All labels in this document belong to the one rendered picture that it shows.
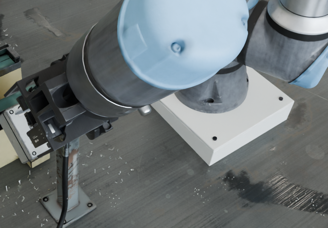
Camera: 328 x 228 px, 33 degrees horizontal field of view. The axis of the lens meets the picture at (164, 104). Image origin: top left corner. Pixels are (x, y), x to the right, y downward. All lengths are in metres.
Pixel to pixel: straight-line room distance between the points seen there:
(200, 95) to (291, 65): 0.20
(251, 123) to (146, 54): 0.72
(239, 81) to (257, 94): 0.08
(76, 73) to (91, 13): 0.87
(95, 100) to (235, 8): 0.14
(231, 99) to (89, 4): 0.46
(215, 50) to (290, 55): 0.58
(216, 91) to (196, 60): 0.69
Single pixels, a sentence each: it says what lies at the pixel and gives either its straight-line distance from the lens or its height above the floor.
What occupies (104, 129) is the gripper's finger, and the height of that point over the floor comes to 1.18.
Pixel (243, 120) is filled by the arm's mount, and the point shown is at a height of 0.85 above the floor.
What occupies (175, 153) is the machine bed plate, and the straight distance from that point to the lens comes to 1.02.
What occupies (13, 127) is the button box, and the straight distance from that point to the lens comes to 0.70.
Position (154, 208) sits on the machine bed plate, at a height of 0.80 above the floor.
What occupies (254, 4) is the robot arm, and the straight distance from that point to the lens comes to 0.93.
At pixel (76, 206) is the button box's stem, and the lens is 0.94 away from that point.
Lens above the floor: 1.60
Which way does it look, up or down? 47 degrees down
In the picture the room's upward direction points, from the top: 10 degrees clockwise
